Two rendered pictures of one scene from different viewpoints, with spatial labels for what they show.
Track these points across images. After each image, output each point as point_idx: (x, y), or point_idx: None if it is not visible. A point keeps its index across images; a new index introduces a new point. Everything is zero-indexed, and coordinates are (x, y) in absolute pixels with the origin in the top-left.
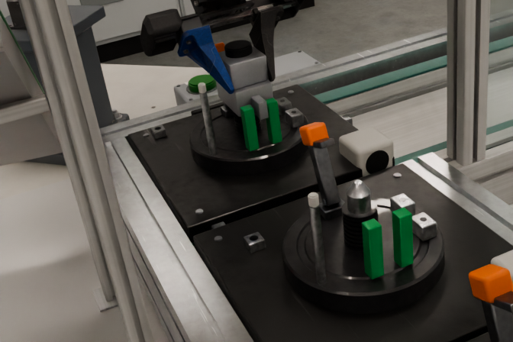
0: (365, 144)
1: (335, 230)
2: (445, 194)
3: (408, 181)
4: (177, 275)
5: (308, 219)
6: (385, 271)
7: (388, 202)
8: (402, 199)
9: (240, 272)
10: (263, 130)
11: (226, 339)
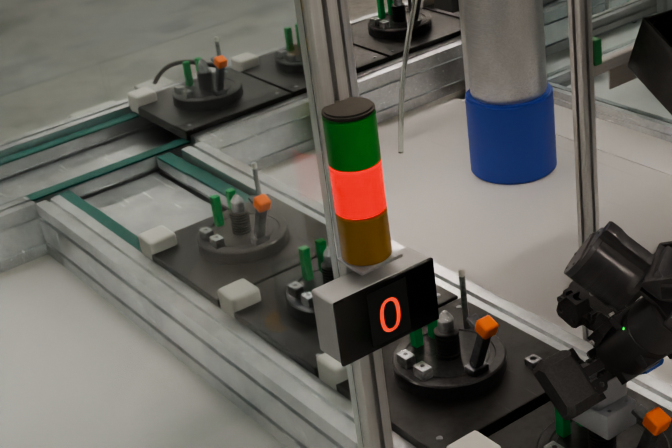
0: (471, 437)
1: (469, 358)
2: (397, 440)
3: (428, 433)
4: (585, 351)
5: (493, 363)
6: (428, 338)
7: (435, 383)
8: (422, 365)
9: (533, 347)
10: (584, 446)
11: (523, 324)
